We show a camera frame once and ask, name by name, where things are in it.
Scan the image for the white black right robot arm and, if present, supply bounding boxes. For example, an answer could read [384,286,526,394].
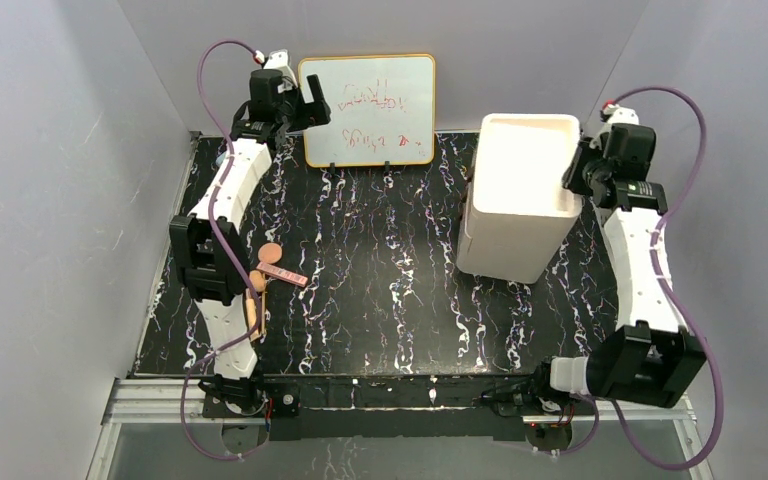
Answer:
[548,122,707,408]

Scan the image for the round orange makeup sponge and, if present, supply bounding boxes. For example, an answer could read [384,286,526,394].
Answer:
[257,242,283,264]

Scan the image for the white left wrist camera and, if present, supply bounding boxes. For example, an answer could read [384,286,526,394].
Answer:
[253,49,298,88]

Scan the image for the pink lipstick box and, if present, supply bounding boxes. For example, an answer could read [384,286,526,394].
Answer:
[256,262,308,287]

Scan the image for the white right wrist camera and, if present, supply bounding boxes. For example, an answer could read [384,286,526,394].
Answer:
[589,100,639,150]

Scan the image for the teardrop orange makeup sponge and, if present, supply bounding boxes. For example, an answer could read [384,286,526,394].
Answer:
[249,270,266,293]

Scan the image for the white drawer organizer box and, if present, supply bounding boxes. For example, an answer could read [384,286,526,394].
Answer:
[456,113,583,284]

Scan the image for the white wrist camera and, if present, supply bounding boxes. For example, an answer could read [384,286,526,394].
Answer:
[589,100,639,150]
[253,49,298,88]

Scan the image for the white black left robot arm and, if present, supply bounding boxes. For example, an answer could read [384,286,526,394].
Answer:
[169,68,331,385]

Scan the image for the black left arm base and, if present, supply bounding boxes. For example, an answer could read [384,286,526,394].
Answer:
[197,375,300,419]

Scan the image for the yellow framed whiteboard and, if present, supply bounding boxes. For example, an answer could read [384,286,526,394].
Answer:
[298,54,436,168]

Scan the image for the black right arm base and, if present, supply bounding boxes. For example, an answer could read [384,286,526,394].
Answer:
[472,356,598,426]

